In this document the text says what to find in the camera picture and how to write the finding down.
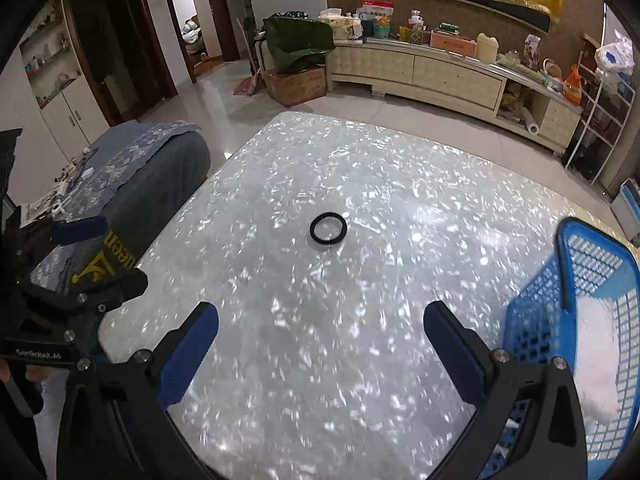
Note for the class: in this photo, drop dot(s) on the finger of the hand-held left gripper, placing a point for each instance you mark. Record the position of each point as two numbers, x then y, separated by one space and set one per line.
80 231
120 285

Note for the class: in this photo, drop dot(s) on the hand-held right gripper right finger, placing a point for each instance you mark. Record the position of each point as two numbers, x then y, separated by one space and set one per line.
457 360

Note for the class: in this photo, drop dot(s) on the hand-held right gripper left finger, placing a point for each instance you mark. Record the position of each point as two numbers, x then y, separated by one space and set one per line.
187 360

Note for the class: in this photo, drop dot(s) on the blue plastic basket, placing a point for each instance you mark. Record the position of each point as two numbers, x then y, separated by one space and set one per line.
530 310

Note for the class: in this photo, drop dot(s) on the fluffy white towel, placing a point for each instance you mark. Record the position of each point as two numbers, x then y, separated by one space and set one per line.
597 360

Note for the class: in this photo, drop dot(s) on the person's left hand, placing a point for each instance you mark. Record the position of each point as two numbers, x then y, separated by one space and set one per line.
35 373

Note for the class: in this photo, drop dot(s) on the chair with grey printed cover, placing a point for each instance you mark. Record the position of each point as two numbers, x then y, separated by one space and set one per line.
150 180

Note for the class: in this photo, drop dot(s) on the white cupboard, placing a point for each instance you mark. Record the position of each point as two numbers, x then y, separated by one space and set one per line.
75 115

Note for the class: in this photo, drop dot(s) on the red dustpan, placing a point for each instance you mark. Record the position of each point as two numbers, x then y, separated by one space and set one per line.
247 87

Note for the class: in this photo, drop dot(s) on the blue and white storage box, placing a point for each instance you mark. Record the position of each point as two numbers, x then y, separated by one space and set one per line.
627 210

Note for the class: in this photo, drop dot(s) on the white paper roll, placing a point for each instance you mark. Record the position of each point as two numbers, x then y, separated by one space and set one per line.
531 121

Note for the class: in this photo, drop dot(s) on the cardboard box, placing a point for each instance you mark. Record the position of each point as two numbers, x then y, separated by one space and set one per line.
295 87

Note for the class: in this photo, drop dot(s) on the cream TV cabinet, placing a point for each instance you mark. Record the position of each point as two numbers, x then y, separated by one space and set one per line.
450 77

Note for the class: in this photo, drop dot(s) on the dark green bag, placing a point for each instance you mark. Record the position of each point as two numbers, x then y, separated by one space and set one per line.
295 40

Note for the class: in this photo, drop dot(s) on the orange bottle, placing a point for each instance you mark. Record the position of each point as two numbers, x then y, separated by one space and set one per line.
572 85

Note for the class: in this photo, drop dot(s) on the cream plastic jerrycan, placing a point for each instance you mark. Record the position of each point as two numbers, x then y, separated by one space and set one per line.
487 50

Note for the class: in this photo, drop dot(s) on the pink box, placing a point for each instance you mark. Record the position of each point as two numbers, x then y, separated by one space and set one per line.
452 42

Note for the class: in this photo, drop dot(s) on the cream tissue pack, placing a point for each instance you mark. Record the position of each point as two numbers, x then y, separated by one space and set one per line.
345 27

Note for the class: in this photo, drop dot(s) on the white plastic bag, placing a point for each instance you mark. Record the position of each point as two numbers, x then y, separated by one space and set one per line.
615 55

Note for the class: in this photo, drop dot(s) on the red and white box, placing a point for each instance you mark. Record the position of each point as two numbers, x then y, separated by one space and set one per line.
378 10

